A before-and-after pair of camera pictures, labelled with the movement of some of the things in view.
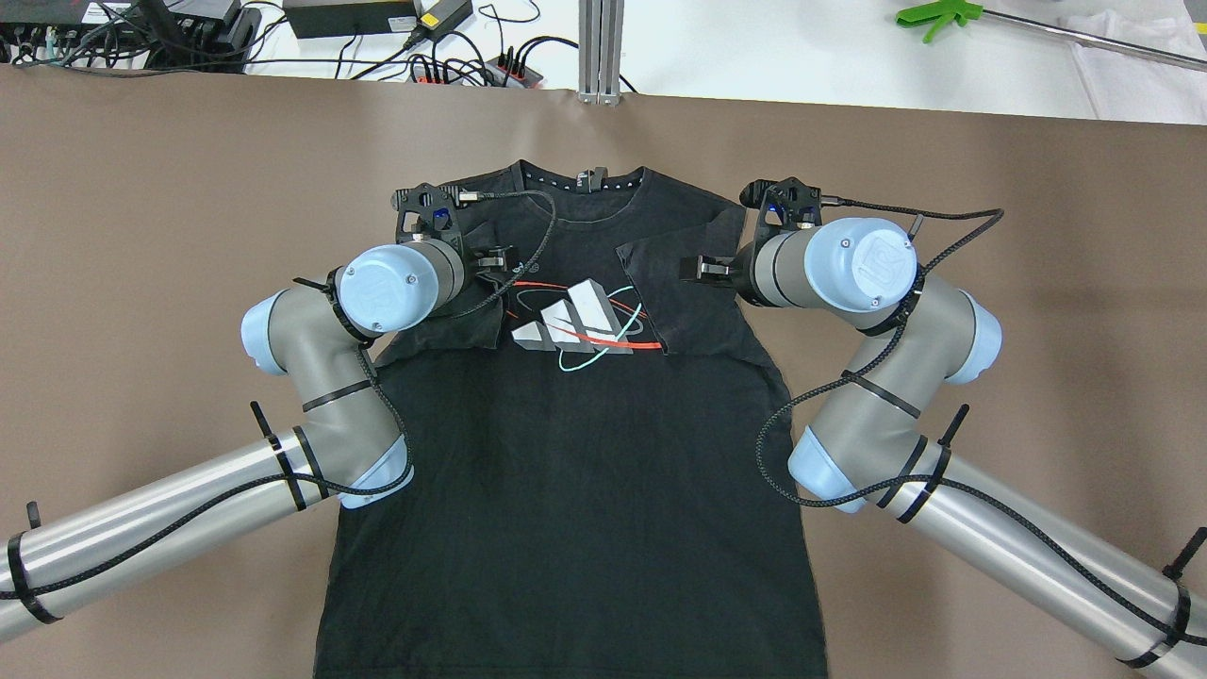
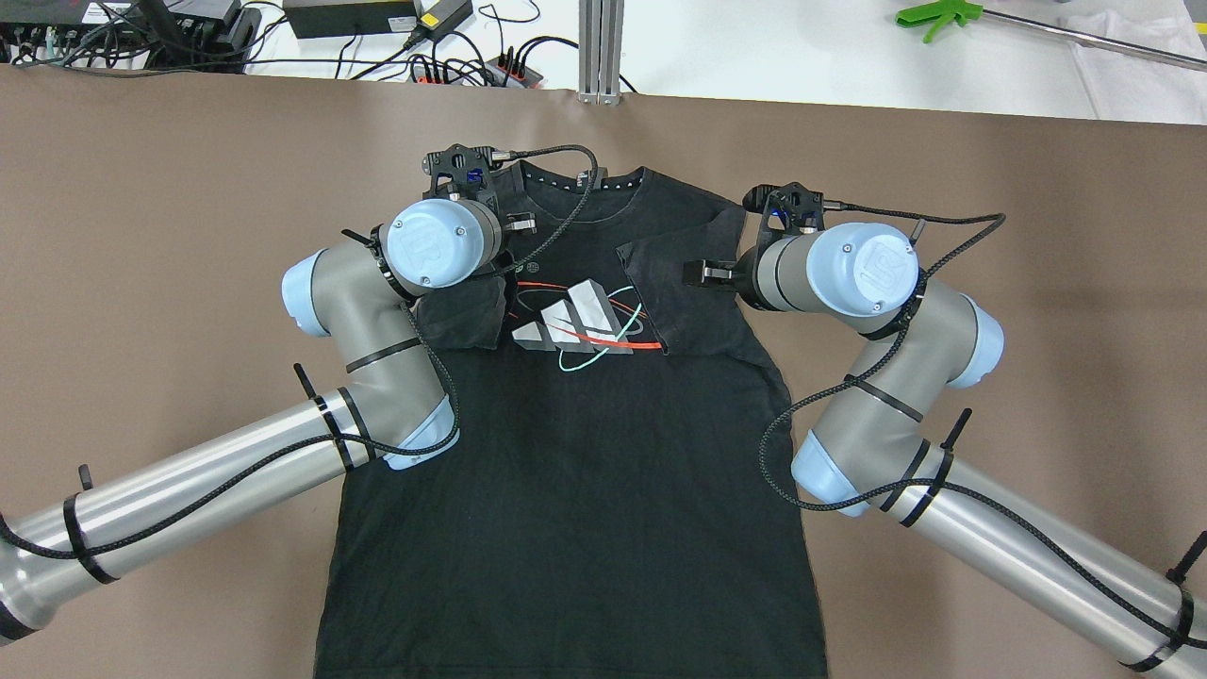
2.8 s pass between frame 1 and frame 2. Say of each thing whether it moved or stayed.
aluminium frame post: stayed
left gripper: moved
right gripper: stayed
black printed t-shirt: stayed
